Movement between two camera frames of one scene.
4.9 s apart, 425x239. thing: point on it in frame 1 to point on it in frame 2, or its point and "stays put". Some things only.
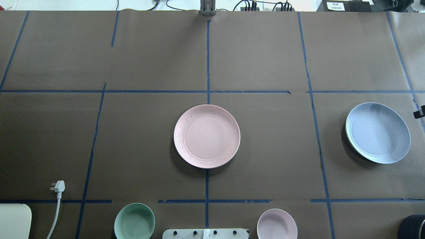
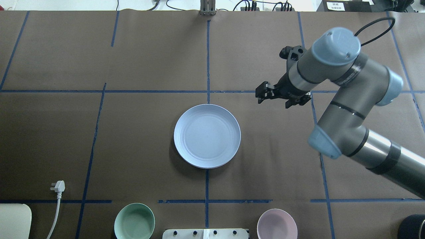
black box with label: (346, 6) stays put
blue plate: (377, 133) to (207, 136)
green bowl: (135, 220) stays put
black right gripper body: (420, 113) to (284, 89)
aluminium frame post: (208, 7) stays put
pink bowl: (276, 223) stays put
